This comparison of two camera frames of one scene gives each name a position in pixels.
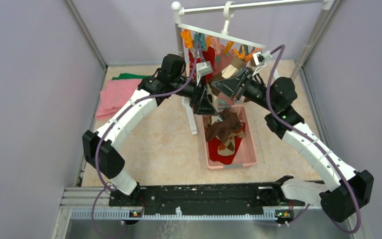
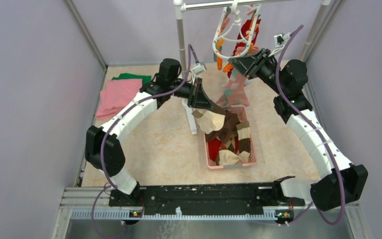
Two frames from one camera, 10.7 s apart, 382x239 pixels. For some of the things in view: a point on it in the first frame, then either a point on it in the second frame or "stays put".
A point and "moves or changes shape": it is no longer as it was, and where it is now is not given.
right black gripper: x=233 y=85 → x=250 y=66
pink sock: x=222 y=59 moves or changes shape
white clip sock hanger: x=228 y=12 → x=233 y=37
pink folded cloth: x=116 y=92 stays put
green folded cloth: x=127 y=75 stays put
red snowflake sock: x=208 y=54 → x=247 y=36
